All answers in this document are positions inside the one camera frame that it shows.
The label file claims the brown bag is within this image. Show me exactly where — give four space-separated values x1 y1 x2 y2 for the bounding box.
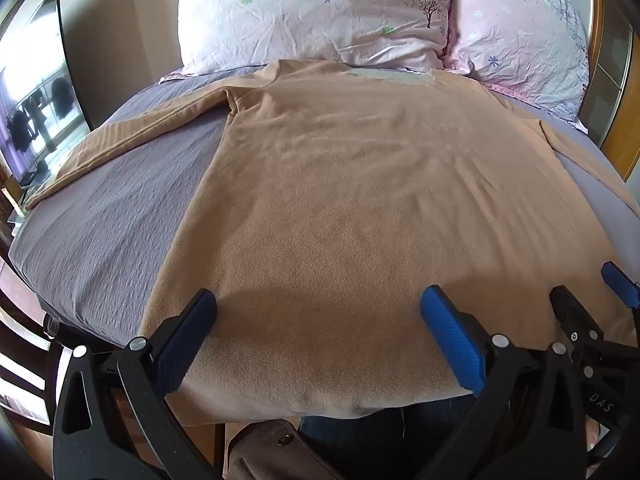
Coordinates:
227 418 352 480

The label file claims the person's leg in jeans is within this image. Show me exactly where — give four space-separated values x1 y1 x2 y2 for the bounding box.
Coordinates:
298 394 477 480

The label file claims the grey textured bed cover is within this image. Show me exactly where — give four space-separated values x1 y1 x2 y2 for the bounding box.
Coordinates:
9 62 637 358

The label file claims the white floral pillow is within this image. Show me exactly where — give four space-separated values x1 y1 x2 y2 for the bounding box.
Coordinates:
177 0 454 77

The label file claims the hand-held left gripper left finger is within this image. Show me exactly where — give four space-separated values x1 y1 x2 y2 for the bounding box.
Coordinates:
52 288 221 480

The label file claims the tan long-sleeve shirt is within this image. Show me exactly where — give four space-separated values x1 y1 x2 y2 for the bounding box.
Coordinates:
25 58 637 420

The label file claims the dark wooden chair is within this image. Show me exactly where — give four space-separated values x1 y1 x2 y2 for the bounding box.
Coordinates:
0 247 57 413

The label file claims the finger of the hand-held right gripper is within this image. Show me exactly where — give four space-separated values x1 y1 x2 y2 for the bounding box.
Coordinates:
601 261 640 311
549 285 606 357

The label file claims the window with dark frame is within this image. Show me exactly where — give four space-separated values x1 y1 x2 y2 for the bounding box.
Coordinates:
0 0 97 192

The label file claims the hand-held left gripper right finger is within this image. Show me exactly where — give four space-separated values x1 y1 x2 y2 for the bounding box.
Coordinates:
415 285 586 480

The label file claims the wooden headboard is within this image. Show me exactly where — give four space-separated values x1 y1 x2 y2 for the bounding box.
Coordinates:
520 0 640 182

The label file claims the pink floral pillow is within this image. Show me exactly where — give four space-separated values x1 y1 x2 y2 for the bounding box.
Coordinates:
444 0 591 134

